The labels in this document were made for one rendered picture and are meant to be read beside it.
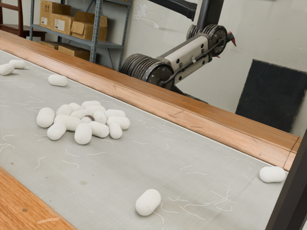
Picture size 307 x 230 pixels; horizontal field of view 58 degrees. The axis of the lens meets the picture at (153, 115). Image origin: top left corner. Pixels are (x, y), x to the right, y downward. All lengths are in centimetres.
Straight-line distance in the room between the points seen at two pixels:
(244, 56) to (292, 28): 40
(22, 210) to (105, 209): 8
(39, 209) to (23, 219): 1
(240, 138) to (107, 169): 23
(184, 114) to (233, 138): 10
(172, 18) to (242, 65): 80
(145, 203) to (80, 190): 7
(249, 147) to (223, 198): 15
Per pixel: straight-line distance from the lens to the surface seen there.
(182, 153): 39
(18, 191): 24
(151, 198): 26
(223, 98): 251
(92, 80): 63
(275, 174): 39
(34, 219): 22
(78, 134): 36
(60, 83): 59
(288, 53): 235
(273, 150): 46
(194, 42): 91
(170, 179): 33
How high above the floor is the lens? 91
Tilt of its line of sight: 19 degrees down
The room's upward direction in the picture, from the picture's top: 12 degrees clockwise
